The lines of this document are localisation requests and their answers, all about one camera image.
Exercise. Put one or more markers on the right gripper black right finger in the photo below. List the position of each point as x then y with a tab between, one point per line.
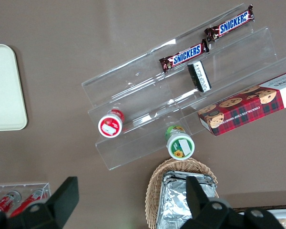
205	214

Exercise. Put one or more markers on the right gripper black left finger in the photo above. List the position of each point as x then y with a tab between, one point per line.
62	202

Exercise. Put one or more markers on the oval wicker basket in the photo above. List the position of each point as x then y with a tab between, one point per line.
155	190

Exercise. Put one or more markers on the white rectangular snack tray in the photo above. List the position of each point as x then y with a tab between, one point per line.
284	213

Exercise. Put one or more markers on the cream plastic serving tray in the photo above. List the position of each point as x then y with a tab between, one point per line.
4	88

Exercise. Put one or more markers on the stacked aluminium foil trays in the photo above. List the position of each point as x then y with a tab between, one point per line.
174	202

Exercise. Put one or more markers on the red cola bottle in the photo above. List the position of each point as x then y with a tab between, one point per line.
4	202
28	200

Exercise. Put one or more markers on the clear acrylic bottle rack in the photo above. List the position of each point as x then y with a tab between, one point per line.
19	186

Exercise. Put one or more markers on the dark brown underlay board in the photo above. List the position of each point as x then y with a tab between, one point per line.
264	207

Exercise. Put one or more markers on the green lidded yogurt cup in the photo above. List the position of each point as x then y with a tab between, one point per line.
180	146

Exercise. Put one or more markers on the clear bag of crackers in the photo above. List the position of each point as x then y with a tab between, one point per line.
283	221

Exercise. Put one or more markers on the red lidded yogurt cup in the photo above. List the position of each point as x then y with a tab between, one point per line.
110	125

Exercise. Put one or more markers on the red tartan cookie box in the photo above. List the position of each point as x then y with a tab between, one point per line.
248	107

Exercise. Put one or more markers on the small black chocolate box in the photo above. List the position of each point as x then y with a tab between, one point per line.
199	76

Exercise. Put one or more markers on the clear acrylic stepped shelf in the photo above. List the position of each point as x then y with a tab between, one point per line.
138	78

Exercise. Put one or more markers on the Snickers chocolate bar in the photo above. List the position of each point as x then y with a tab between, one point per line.
186	55
231	22

